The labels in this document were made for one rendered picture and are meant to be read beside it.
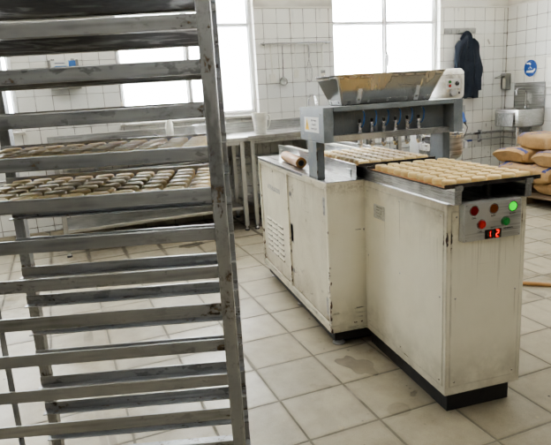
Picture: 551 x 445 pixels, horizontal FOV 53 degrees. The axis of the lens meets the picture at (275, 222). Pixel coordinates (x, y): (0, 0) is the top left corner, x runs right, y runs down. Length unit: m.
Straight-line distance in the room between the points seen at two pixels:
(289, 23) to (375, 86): 3.49
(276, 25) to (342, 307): 3.87
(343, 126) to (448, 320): 1.04
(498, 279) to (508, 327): 0.21
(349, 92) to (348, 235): 0.67
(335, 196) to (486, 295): 0.82
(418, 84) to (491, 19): 4.81
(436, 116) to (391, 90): 0.29
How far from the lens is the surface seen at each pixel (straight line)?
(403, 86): 2.75
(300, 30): 6.13
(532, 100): 7.37
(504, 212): 2.14
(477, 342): 2.28
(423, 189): 2.18
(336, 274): 2.68
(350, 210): 2.63
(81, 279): 1.31
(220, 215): 1.20
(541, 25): 7.34
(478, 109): 7.41
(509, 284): 2.28
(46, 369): 1.92
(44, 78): 1.26
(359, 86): 2.64
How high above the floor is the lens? 1.26
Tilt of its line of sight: 13 degrees down
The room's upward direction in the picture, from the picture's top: 3 degrees counter-clockwise
